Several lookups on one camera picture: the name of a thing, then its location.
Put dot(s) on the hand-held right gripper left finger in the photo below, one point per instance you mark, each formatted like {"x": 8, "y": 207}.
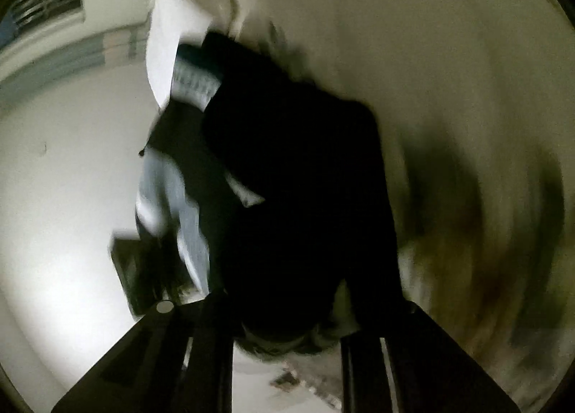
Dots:
{"x": 206, "y": 332}

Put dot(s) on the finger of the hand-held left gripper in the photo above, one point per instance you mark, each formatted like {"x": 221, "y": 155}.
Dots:
{"x": 143, "y": 274}

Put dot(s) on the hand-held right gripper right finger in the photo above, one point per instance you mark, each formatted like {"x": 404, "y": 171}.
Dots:
{"x": 359, "y": 366}

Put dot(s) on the striped black grey sweater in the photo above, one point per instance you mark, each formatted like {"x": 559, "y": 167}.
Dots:
{"x": 292, "y": 170}

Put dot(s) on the white folded cloth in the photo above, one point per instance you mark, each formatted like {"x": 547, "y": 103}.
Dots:
{"x": 179, "y": 4}

